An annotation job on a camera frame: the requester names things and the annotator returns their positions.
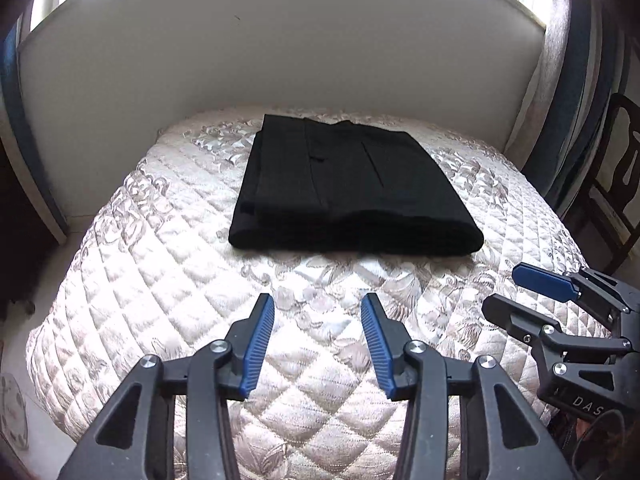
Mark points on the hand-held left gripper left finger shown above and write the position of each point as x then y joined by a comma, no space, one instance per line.
257,345

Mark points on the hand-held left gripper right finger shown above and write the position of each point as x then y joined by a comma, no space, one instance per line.
377,345

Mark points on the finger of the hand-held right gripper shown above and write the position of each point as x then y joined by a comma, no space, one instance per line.
510,312
542,280

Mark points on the black pants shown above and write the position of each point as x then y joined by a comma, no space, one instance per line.
350,195

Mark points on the beige quilted floral bedspread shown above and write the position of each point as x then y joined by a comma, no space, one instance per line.
175,285

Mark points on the dark wooden chair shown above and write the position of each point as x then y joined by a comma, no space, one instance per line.
631,160

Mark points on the grey blue striped curtain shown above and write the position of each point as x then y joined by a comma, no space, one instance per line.
575,85

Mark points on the round white disc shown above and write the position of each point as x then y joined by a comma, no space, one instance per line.
12,410

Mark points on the white upholstered headboard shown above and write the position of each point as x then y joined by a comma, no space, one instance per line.
275,45

